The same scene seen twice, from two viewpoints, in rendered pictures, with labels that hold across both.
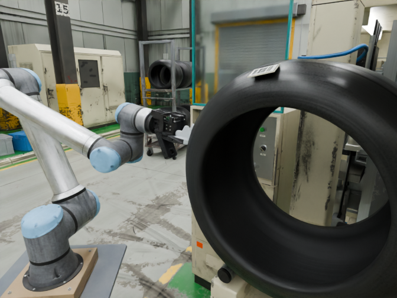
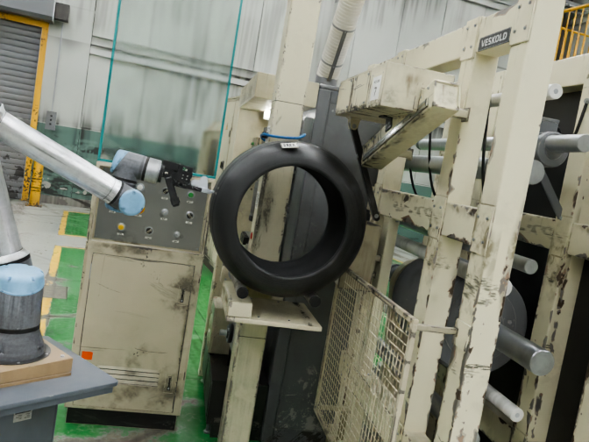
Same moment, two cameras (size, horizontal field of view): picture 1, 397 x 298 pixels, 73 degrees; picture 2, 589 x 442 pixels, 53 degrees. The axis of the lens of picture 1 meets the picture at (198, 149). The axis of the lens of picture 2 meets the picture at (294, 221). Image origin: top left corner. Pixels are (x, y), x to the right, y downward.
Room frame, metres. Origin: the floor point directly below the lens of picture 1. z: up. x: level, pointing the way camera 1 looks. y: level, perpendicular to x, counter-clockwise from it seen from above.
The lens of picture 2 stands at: (-0.90, 1.44, 1.40)
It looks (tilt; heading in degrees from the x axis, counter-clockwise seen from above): 5 degrees down; 312
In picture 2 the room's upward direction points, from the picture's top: 9 degrees clockwise
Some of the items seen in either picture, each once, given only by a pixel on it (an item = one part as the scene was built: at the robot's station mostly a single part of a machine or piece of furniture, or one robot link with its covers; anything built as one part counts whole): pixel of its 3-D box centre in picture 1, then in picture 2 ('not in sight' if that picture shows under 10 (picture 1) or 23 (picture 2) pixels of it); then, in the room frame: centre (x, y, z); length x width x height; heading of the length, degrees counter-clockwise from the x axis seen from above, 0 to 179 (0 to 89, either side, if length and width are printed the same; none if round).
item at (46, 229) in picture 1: (47, 230); (17, 295); (0.96, 0.62, 0.84); 0.17 x 0.15 x 0.18; 163
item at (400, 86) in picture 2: not in sight; (386, 97); (0.42, -0.45, 1.71); 0.61 x 0.25 x 0.15; 143
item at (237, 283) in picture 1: (250, 261); (236, 297); (0.78, -0.18, 0.84); 0.36 x 0.09 x 0.06; 143
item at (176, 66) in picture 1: (176, 99); not in sight; (5.01, 0.40, 0.96); 1.36 x 0.71 x 1.92; 152
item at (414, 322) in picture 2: not in sight; (355, 374); (0.31, -0.42, 0.65); 0.90 x 0.02 x 0.70; 143
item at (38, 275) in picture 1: (52, 260); (13, 336); (0.95, 0.61, 0.71); 0.19 x 0.19 x 0.10
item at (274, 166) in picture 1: (241, 203); (140, 291); (1.59, -0.28, 0.63); 0.56 x 0.41 x 1.27; 53
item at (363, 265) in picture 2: not in sight; (353, 253); (0.64, -0.73, 1.05); 0.20 x 0.15 x 0.30; 143
